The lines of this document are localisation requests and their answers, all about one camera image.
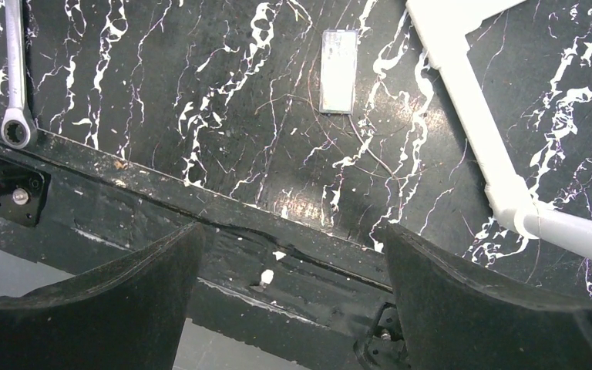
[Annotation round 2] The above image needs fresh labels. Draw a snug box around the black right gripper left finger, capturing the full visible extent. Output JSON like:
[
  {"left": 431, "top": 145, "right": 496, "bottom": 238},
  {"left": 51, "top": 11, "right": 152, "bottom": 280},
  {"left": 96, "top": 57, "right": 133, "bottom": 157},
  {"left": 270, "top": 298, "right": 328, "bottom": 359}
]
[{"left": 0, "top": 221, "right": 206, "bottom": 370}]

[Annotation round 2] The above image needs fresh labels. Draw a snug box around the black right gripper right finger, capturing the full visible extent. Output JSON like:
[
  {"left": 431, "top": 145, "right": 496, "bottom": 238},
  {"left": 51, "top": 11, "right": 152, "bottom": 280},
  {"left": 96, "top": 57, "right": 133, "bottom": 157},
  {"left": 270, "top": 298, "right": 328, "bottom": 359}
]
[{"left": 383, "top": 224, "right": 592, "bottom": 369}]

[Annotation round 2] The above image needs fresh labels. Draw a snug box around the silver combination wrench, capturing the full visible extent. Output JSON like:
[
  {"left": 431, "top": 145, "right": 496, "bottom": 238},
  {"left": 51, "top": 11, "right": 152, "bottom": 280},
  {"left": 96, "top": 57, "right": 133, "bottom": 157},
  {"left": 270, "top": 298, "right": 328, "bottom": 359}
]
[{"left": 1, "top": 0, "right": 38, "bottom": 150}]

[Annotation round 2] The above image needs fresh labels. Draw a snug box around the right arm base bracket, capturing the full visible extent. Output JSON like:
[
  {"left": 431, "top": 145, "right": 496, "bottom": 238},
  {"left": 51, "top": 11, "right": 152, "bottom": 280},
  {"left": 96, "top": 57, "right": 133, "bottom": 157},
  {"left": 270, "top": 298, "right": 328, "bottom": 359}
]
[{"left": 353, "top": 303, "right": 412, "bottom": 369}]

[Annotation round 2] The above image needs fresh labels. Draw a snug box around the black front mounting rail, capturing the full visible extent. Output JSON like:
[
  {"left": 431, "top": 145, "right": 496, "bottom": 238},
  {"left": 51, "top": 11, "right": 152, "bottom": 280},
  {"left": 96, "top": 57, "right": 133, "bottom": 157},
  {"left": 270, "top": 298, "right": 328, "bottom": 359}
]
[{"left": 0, "top": 104, "right": 396, "bottom": 370}]

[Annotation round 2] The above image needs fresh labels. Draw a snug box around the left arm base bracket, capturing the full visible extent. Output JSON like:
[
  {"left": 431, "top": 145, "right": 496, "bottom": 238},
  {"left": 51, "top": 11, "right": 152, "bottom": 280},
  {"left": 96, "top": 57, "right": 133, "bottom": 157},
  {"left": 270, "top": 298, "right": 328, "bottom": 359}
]
[{"left": 0, "top": 158, "right": 50, "bottom": 227}]

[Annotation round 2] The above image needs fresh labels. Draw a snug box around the white PVC pipe frame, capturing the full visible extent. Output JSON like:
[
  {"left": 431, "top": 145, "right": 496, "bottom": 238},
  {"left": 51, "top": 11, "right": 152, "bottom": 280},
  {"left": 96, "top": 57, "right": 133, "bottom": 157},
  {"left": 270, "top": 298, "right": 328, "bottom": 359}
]
[{"left": 405, "top": 1, "right": 592, "bottom": 261}]

